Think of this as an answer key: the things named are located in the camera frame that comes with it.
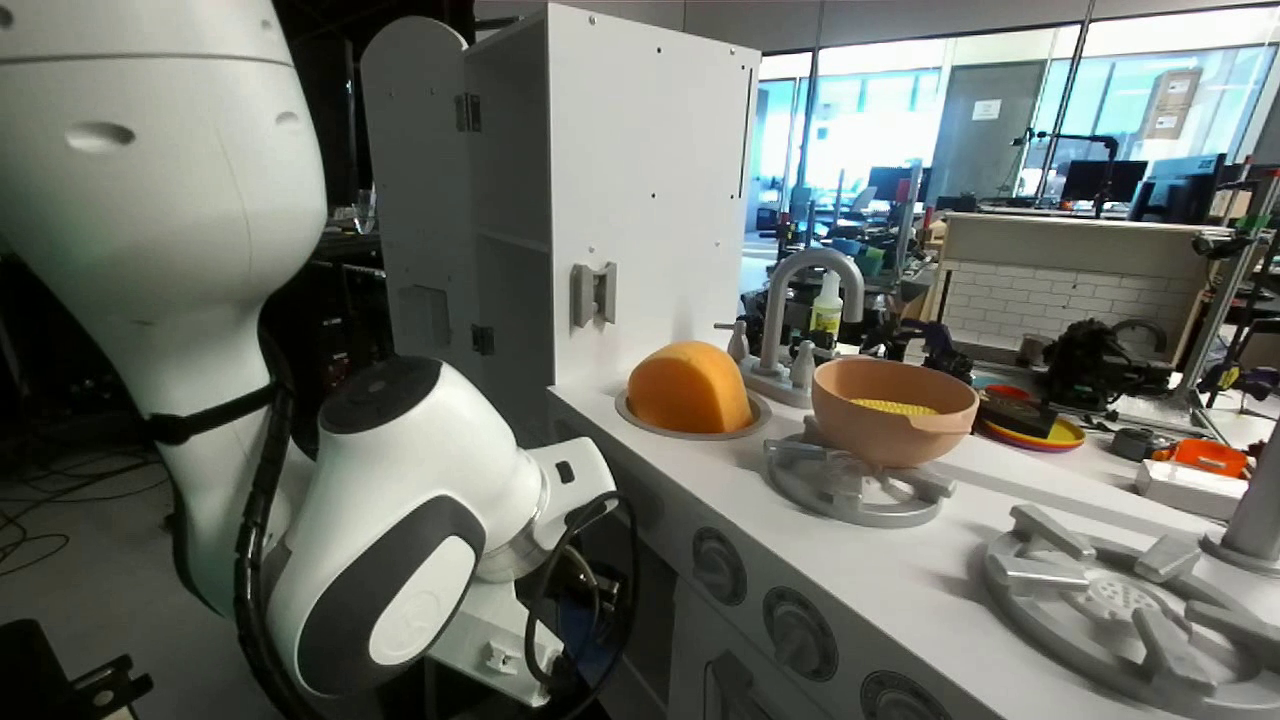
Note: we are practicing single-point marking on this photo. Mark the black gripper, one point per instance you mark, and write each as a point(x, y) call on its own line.
point(583, 564)

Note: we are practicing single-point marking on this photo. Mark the yellow toy banana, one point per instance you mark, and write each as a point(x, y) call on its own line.
point(891, 410)

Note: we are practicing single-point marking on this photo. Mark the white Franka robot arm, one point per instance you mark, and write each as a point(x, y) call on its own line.
point(134, 201)

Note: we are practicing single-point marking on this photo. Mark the round grey oven knob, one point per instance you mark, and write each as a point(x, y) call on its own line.
point(716, 564)
point(802, 635)
point(897, 697)

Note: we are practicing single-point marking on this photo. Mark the orange dome bowl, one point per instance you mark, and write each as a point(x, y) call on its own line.
point(687, 391)

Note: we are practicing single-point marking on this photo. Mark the grey toy burner grate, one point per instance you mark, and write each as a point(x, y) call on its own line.
point(1133, 612)
point(852, 488)

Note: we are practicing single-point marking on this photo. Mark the grey toy faucet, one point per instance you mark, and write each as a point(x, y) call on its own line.
point(779, 304)

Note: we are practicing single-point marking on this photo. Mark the wooden bowl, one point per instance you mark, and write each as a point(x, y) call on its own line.
point(885, 432)

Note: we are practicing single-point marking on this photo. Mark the clear spray bottle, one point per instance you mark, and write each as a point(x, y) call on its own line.
point(829, 314)

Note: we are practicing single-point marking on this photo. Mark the white toy kitchen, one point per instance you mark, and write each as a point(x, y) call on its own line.
point(642, 173)

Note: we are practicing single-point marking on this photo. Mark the black object on plate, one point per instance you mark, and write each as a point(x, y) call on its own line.
point(1020, 417)

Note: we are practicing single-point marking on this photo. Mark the orange yellow plate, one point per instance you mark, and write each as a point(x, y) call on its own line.
point(1052, 437)

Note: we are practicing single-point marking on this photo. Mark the black equipment pile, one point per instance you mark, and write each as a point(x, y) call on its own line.
point(1095, 362)

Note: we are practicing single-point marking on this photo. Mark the white flat box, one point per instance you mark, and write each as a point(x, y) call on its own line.
point(1187, 488)

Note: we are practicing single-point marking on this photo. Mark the orange hand tool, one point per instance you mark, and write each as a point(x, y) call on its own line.
point(1206, 457)

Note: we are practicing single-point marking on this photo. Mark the dark background monitor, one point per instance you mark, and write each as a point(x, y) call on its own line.
point(1107, 182)

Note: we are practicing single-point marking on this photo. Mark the grey metal pole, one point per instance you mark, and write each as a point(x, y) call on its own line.
point(1261, 514)

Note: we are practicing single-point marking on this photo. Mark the grey wall bracket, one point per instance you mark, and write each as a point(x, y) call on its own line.
point(594, 294)

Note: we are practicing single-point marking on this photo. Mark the black clamp mount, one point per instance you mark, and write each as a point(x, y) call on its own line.
point(41, 673)

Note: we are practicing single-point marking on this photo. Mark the framed wall poster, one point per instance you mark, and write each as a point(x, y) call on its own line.
point(1174, 107)

